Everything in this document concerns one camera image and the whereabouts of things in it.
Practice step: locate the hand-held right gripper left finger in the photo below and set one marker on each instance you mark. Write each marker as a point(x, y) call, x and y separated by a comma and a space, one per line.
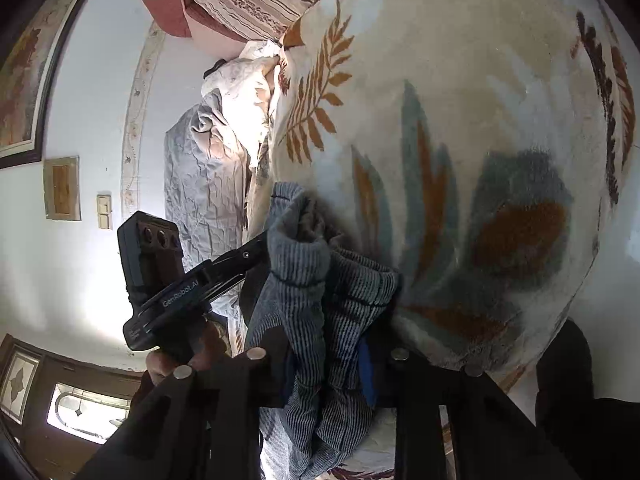
point(274, 375)

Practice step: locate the leaf print blanket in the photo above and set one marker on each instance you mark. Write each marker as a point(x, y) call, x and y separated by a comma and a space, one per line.
point(460, 125)

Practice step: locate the grey crumpled bed sheet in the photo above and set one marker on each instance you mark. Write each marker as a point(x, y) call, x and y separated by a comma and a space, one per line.
point(205, 185)

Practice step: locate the white crumpled duvet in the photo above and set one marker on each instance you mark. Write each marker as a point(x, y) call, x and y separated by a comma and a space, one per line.
point(245, 90)

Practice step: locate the person's left hand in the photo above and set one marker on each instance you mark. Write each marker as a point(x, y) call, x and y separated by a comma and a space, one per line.
point(210, 342)

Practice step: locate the beige light switch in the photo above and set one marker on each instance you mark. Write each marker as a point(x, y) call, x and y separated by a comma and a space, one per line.
point(104, 211)

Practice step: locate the small wooden framed picture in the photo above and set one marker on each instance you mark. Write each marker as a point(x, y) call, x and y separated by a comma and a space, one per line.
point(61, 187)

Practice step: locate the large dark framed picture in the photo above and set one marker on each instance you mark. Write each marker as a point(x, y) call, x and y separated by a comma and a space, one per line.
point(25, 75)

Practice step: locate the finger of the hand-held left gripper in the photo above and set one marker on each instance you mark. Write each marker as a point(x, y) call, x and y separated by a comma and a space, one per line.
point(246, 256)

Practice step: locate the pink and red pillow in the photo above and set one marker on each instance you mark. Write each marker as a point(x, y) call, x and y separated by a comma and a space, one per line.
point(172, 12)

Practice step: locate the wooden door with glass panels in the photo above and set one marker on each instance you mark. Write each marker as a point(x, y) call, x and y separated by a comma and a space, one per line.
point(65, 385)

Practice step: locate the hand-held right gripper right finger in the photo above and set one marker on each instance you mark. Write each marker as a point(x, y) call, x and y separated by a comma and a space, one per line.
point(367, 377)

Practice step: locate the striped blue-grey pants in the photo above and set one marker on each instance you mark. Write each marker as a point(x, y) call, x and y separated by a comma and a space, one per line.
point(310, 310)

